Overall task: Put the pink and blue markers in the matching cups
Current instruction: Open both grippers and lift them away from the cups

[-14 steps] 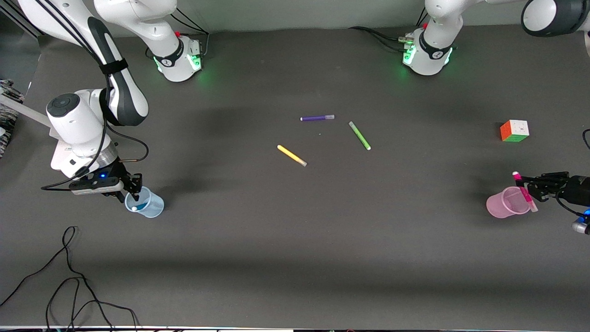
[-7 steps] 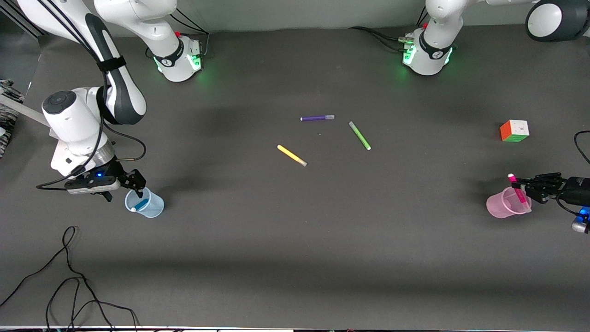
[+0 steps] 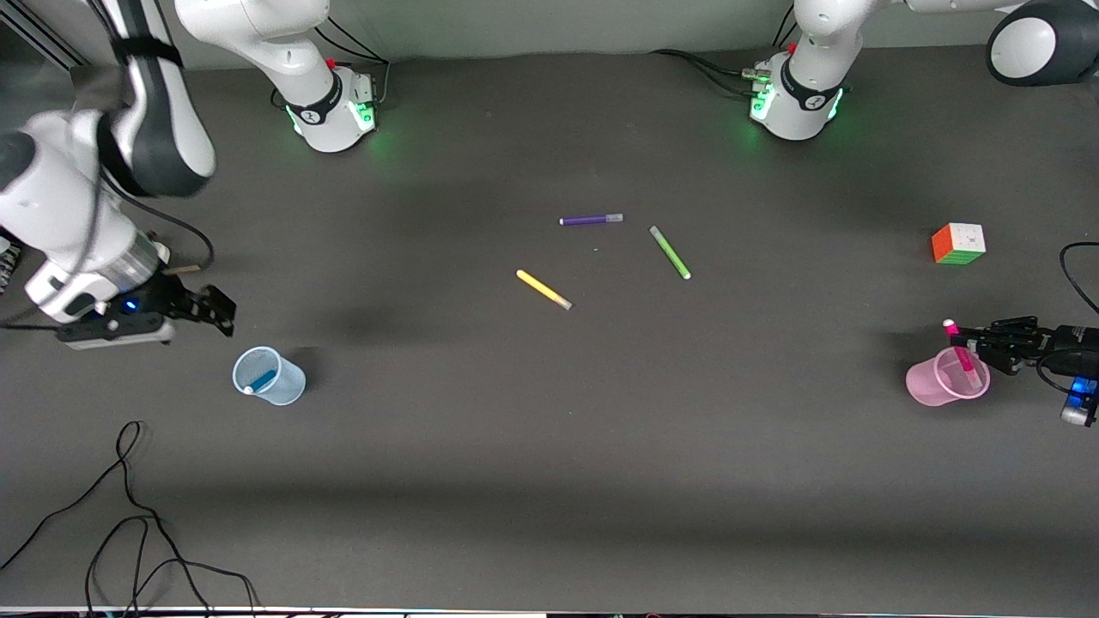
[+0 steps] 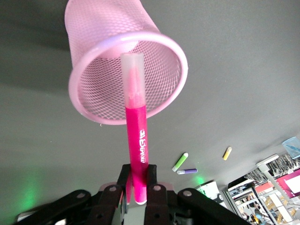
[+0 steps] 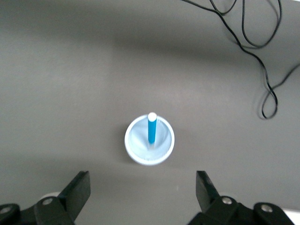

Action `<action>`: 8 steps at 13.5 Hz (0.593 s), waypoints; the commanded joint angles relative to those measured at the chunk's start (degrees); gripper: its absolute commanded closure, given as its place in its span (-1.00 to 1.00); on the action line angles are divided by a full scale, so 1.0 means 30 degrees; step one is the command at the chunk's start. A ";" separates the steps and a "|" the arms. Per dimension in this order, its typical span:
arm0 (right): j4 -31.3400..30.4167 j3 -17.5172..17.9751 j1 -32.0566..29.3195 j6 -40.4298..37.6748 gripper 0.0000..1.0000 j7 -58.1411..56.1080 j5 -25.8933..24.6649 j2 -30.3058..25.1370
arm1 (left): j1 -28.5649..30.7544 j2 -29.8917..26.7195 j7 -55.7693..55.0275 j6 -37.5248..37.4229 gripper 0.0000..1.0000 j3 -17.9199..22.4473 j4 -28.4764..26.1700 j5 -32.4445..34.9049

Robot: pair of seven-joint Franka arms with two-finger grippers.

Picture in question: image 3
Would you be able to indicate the pink mesh cup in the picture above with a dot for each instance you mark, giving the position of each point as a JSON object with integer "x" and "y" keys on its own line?
{"x": 927, "y": 386}

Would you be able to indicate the pink marker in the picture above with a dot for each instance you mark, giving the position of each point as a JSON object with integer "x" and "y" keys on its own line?
{"x": 962, "y": 354}

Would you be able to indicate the purple marker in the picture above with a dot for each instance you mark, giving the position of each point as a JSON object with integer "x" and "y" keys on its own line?
{"x": 591, "y": 220}

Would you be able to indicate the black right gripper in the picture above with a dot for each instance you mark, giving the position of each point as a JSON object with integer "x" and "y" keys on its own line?
{"x": 165, "y": 294}

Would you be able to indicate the light blue mesh cup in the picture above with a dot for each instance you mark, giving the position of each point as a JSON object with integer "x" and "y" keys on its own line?
{"x": 288, "y": 386}

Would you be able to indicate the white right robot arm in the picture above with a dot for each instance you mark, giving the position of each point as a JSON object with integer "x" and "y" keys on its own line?
{"x": 51, "y": 206}

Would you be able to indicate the dark grey table mat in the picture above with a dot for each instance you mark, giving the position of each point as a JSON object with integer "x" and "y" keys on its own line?
{"x": 549, "y": 481}

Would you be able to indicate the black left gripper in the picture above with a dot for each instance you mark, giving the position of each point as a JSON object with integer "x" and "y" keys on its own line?
{"x": 1067, "y": 338}

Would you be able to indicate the yellow marker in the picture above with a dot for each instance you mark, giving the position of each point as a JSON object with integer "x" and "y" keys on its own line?
{"x": 543, "y": 289}

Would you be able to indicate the blue marker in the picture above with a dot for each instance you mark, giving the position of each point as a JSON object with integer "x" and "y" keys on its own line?
{"x": 260, "y": 380}

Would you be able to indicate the colourful puzzle cube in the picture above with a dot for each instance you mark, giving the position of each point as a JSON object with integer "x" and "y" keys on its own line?
{"x": 957, "y": 245}

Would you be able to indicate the green marker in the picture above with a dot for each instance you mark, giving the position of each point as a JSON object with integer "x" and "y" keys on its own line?
{"x": 670, "y": 252}

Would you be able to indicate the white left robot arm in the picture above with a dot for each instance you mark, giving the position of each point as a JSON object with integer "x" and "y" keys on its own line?
{"x": 816, "y": 51}

